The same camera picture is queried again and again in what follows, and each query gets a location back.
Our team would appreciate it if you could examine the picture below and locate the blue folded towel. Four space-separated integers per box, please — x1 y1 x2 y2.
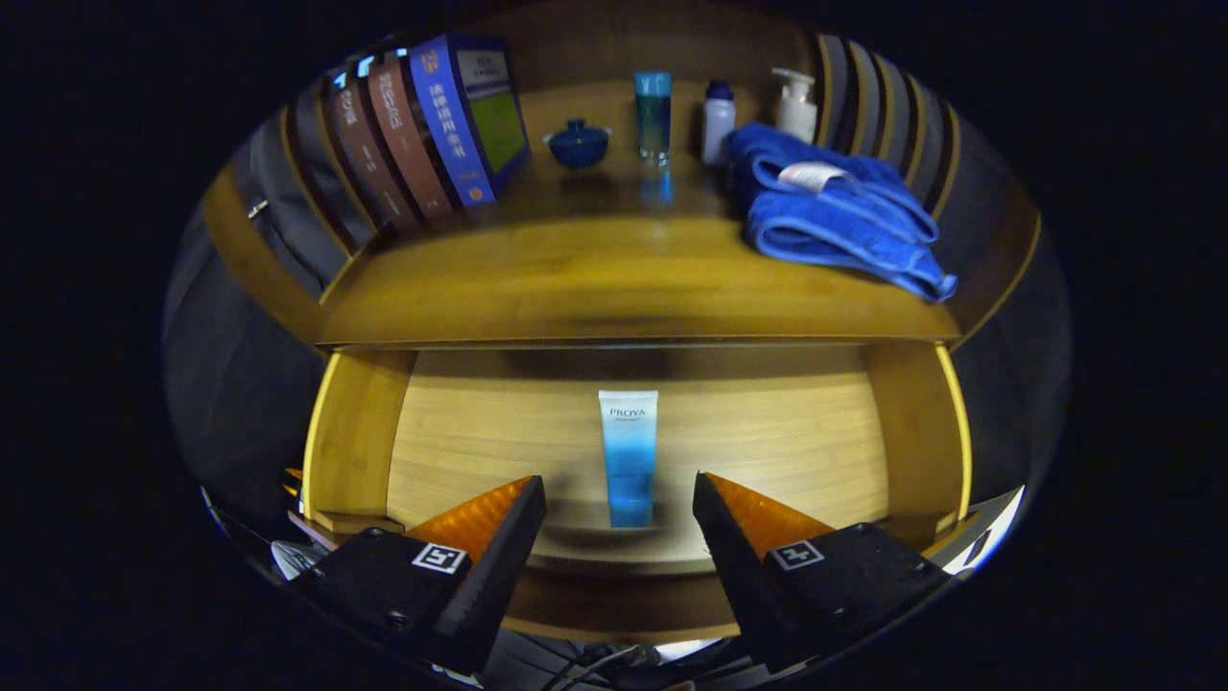
724 122 958 304

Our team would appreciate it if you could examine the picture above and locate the blue white cosmetic tube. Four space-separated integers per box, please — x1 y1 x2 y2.
599 390 659 529

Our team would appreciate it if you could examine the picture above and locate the clear blue bottle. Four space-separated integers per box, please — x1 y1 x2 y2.
633 71 673 162

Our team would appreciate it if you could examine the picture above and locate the wooden drawer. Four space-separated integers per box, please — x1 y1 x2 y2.
302 344 972 644

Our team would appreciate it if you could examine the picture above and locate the white bottle with blue cap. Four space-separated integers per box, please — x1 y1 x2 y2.
701 79 737 167

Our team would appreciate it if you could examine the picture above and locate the dark brown book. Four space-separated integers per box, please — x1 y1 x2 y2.
326 72 418 236

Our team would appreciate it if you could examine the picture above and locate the black backdrop cloth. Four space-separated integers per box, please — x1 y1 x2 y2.
161 96 1072 524

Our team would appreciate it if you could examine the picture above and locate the light brown book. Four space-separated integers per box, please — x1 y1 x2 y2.
367 53 454 222

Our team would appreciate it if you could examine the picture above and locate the white pump bottle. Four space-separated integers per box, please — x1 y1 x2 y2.
771 67 818 145

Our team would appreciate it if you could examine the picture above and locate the wooden countertop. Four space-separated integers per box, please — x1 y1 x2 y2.
317 82 960 345

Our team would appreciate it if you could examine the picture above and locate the blue book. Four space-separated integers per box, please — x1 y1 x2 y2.
410 35 531 207

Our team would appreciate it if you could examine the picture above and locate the blue lidded teacup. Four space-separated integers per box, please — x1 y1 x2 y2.
545 118 612 171

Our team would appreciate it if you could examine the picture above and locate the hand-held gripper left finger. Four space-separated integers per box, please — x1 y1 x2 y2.
288 475 548 676

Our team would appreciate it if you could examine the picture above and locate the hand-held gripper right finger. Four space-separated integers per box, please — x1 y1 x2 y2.
693 471 960 676

